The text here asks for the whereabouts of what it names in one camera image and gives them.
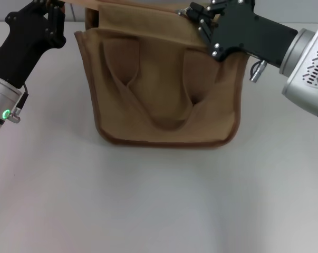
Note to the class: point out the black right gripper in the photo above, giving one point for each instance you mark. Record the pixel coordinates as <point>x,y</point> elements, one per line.
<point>243,31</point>

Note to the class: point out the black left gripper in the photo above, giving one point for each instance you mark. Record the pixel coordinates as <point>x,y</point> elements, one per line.
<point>24,44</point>

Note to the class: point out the silver metal zipper pull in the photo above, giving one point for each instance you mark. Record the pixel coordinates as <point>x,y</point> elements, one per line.
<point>182,11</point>

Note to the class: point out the khaki canvas food bag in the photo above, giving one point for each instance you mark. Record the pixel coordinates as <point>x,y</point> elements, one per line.
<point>161,92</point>

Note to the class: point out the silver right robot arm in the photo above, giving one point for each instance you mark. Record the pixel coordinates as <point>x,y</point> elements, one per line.
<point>306,66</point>

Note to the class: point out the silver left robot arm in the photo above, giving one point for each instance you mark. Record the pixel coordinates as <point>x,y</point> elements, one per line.
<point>0,105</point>

